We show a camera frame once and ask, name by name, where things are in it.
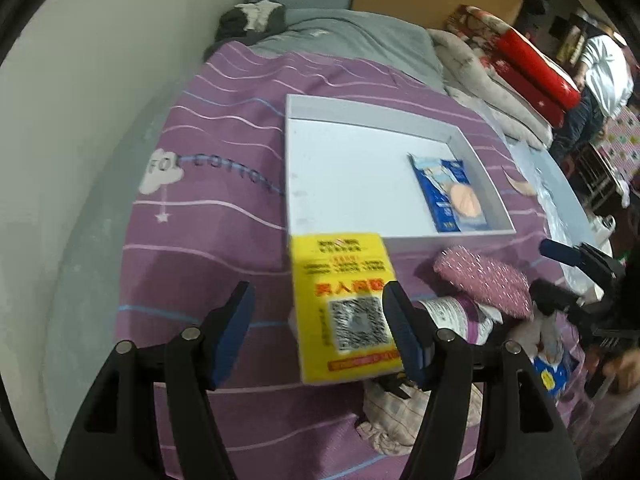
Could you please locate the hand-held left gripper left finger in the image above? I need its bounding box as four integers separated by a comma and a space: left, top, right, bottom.
55, 281, 256, 480

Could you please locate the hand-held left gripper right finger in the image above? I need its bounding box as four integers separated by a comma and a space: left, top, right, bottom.
381, 280, 583, 480

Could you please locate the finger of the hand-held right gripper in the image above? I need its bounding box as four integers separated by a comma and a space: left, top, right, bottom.
539, 238, 618, 281
528, 280, 601, 333

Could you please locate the yellow packet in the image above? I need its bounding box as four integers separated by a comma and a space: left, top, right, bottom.
290, 232, 407, 385

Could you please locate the pink sparkly pouch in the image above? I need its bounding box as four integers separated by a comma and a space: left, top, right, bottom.
432, 246, 535, 320

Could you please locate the large blue packet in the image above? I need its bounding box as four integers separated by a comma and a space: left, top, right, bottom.
529, 354, 572, 402

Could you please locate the small blue face mask packet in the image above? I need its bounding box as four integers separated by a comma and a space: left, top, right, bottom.
407, 154, 489, 234

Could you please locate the white tray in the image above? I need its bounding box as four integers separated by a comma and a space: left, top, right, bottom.
284, 93, 517, 253

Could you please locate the person's right hand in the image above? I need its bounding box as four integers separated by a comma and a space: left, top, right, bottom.
601, 352, 640, 397

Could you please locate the purple white tissue packet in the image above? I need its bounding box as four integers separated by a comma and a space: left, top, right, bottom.
417, 295, 502, 346

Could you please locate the pink plaid cloth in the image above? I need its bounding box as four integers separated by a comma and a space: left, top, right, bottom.
355, 379, 483, 457

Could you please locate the patterned table cloth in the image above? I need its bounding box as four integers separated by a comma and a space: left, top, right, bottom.
599, 109, 640, 187

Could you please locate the purple striped bedsheet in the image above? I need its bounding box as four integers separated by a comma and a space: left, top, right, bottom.
115, 40, 593, 478

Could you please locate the red rolled quilt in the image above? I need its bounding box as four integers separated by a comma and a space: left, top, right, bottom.
444, 5, 584, 129

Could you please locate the beige quilt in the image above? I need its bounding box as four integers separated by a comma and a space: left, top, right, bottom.
427, 27, 556, 150

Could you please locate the dark wooden cabinet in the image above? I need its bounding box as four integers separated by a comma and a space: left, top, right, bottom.
550, 7, 603, 63

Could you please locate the grey quilt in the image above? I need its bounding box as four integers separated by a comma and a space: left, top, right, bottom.
250, 8, 447, 95

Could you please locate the dark grey garment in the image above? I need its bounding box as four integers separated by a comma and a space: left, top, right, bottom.
215, 1, 289, 44

